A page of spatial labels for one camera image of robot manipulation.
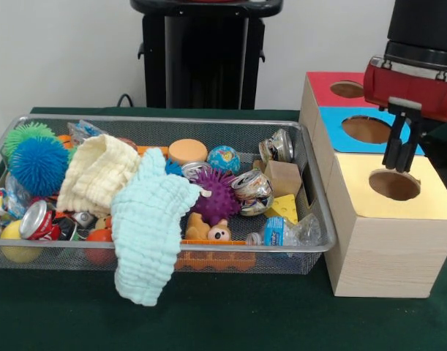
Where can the blue globe print ball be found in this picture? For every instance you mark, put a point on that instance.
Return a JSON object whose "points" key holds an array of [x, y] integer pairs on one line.
{"points": [[224, 159]]}

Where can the purple spiky monster toy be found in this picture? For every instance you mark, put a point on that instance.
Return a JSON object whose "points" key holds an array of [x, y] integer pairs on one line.
{"points": [[217, 195]]}

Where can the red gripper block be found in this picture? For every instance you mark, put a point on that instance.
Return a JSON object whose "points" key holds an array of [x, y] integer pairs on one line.
{"points": [[428, 95]]}

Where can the dark green tablecloth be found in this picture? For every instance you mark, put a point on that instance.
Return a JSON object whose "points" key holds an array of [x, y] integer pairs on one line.
{"points": [[245, 321]]}

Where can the mint green waffle cloth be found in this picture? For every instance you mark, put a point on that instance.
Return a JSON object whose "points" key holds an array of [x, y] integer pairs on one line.
{"points": [[146, 226]]}

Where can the orange plush toy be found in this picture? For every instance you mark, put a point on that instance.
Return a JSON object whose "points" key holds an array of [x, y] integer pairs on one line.
{"points": [[208, 230]]}

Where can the printed silver drink can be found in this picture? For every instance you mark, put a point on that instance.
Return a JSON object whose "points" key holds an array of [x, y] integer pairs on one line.
{"points": [[254, 190]]}

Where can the tan foam disc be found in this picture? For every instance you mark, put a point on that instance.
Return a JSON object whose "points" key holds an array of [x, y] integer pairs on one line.
{"points": [[187, 151]]}

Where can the cream waffle cloth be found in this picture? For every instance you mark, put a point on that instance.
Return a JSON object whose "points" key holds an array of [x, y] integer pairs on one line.
{"points": [[95, 172]]}

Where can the blue spiky rubber ball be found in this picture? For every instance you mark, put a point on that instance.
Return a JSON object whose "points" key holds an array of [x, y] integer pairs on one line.
{"points": [[38, 168]]}

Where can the crushed silver can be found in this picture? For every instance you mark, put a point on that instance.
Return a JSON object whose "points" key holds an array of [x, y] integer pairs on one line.
{"points": [[278, 146]]}

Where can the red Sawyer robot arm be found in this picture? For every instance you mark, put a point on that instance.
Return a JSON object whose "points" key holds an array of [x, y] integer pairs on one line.
{"points": [[420, 22]]}

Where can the crushed bottle with blue label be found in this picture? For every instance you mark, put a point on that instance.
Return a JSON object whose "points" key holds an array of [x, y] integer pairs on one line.
{"points": [[281, 234]]}

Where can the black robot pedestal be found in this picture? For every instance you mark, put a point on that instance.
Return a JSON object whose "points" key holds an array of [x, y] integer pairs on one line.
{"points": [[201, 55]]}

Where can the wooden box with three holes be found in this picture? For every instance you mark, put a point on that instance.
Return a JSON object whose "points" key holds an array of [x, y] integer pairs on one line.
{"points": [[384, 256]]}

